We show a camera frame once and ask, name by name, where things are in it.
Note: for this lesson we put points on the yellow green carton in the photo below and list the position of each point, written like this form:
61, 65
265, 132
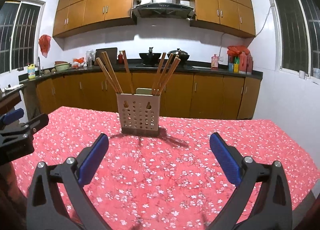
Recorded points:
236, 67

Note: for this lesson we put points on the red bag on counter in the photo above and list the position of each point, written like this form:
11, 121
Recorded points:
78, 61

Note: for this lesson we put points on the red hanging plastic bag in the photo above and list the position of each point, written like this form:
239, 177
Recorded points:
45, 45

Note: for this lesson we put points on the red floral tablecloth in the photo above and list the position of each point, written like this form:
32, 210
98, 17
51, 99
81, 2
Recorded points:
175, 170

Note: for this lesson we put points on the wooden upper kitchen cabinets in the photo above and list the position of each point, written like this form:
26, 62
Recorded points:
100, 7

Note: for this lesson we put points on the black pot with lid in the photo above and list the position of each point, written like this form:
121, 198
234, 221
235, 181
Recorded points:
178, 55

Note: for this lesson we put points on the dark wooden side table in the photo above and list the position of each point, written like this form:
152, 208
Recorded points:
10, 100

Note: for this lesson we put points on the wooden kitchen cabinets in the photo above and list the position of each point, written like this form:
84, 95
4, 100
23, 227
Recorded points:
207, 95
100, 7

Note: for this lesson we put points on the brown cutting board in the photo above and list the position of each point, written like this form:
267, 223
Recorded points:
110, 55

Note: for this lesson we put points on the barred window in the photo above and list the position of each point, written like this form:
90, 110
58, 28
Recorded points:
295, 32
20, 35

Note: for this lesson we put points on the green basin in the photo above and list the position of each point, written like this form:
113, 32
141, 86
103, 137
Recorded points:
62, 66

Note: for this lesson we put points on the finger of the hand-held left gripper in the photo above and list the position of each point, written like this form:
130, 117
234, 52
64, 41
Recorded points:
37, 121
11, 117

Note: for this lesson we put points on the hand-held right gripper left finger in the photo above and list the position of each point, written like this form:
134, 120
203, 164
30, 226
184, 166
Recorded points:
92, 160

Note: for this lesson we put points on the black kitchen countertop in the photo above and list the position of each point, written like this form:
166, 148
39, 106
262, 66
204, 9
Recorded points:
205, 68

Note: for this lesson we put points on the blue carton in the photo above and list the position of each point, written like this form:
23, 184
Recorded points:
230, 67

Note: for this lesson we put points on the steel faucet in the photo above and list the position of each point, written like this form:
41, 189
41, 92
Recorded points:
39, 65

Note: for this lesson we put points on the black wok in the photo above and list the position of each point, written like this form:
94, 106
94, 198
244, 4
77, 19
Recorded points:
150, 56

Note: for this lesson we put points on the pink bottle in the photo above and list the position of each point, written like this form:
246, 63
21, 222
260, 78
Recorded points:
215, 62

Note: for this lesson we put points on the beige perforated utensil holder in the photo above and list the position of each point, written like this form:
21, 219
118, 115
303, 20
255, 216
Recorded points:
138, 117

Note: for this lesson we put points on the small red bottle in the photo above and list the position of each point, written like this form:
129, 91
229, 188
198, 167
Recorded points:
120, 58

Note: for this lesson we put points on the wooden lower kitchen cabinets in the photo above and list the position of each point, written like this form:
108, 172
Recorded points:
207, 95

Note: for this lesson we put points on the black gas stove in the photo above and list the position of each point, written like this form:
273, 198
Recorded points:
185, 65

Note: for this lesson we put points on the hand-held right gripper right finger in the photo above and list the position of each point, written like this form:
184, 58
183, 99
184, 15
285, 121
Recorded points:
225, 160

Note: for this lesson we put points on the yellow detergent bottle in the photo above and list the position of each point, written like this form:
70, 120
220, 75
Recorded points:
31, 72

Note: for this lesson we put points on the clear plastic bag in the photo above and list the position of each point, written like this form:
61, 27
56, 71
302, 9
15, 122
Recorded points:
90, 56

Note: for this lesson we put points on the white cup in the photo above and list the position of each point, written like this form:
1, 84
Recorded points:
303, 74

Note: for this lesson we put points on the red sauce bottle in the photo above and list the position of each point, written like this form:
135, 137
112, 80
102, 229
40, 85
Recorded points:
243, 64
249, 65

